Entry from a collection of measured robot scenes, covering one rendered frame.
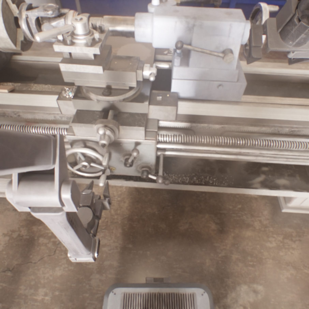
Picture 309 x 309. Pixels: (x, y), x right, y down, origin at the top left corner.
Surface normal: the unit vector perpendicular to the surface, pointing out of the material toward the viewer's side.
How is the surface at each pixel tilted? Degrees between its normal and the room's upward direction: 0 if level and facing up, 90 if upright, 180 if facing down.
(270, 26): 30
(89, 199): 2
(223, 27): 82
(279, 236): 0
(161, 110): 90
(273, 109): 36
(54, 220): 91
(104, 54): 0
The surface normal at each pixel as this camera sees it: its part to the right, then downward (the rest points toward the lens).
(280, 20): -1.00, -0.01
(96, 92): 0.02, -0.62
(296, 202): -0.07, 0.78
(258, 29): 0.01, -0.14
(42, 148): 0.99, -0.04
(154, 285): 0.01, -0.99
